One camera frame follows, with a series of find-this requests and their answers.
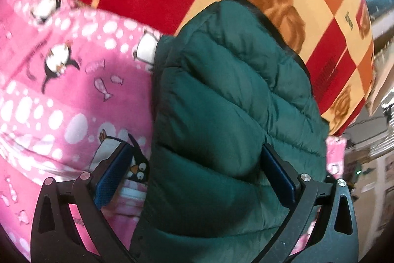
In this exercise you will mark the dark green puffer jacket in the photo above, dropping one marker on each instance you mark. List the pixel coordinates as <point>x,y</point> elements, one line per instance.
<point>223,87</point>

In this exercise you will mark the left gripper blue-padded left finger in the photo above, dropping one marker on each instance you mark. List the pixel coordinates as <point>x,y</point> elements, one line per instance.
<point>54,236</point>

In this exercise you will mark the pink penguin fleece blanket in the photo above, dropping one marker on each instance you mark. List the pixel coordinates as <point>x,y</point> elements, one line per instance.
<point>75,82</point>

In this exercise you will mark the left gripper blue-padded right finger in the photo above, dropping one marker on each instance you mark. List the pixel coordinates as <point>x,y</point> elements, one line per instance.
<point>321,224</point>

